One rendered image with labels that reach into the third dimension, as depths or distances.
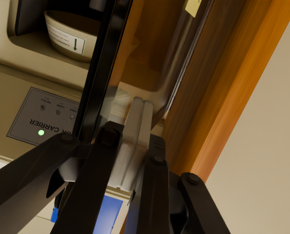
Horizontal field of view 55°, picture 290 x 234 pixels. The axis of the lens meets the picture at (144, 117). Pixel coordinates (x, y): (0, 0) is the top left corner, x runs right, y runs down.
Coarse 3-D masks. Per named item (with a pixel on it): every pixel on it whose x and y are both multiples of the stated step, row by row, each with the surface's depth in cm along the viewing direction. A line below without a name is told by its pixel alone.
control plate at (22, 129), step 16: (32, 96) 44; (48, 96) 44; (32, 112) 43; (48, 112) 44; (64, 112) 44; (16, 128) 42; (32, 128) 42; (48, 128) 43; (64, 128) 43; (32, 144) 42
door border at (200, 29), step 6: (210, 0) 38; (114, 6) 13; (204, 18) 40; (204, 24) 41; (198, 30) 40; (102, 48) 14; (192, 48) 42; (192, 54) 43; (186, 60) 42; (96, 72) 14; (174, 90) 44; (84, 114) 15
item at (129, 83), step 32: (128, 0) 13; (160, 0) 17; (128, 32) 14; (160, 32) 20; (192, 32) 36; (128, 64) 16; (160, 64) 25; (96, 96) 15; (128, 96) 19; (160, 96) 33; (96, 128) 16; (64, 192) 18
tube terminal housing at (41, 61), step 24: (0, 0) 43; (0, 24) 44; (0, 48) 46; (24, 48) 46; (48, 48) 50; (24, 72) 47; (48, 72) 47; (72, 72) 47; (48, 216) 59; (120, 216) 58
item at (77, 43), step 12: (48, 12) 51; (60, 12) 56; (48, 24) 48; (60, 24) 46; (72, 24) 58; (84, 24) 60; (96, 24) 61; (60, 36) 47; (72, 36) 46; (84, 36) 46; (96, 36) 46; (60, 48) 49; (72, 48) 48; (84, 48) 47; (84, 60) 49
